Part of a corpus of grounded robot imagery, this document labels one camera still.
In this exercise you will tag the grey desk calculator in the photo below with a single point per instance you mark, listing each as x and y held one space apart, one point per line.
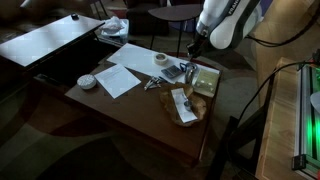
171 72

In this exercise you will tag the brown wooden coffee table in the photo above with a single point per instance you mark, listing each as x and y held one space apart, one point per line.
141 114

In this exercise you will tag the beige masking tape roll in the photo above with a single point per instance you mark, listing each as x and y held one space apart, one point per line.
160 58

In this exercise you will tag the lifted dark table top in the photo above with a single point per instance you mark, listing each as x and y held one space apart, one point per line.
35 45

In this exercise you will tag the black metal stand frame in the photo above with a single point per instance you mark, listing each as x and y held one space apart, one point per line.
237 136

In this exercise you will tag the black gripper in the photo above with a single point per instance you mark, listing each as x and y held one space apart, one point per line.
198 46

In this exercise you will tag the light wooden cabinet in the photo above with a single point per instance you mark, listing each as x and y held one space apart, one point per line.
278 141

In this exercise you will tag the silver metal cup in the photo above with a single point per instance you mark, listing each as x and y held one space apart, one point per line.
189 76

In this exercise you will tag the small silver cup object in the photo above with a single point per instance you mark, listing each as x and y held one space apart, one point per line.
188 105

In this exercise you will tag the black safety glasses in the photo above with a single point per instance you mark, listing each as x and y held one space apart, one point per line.
183 67

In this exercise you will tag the white franka robot arm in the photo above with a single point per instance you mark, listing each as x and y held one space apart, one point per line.
223 24

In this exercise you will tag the printed white paper sheet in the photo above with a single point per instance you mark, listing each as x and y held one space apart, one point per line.
117 80

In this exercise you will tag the white poster board sheet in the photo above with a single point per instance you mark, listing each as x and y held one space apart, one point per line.
142 60

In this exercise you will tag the white card in bowl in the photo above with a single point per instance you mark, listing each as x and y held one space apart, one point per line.
179 98

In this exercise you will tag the dark round side table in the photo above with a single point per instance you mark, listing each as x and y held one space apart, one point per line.
178 13

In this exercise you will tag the small black round knob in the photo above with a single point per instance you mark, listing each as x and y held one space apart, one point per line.
74 16

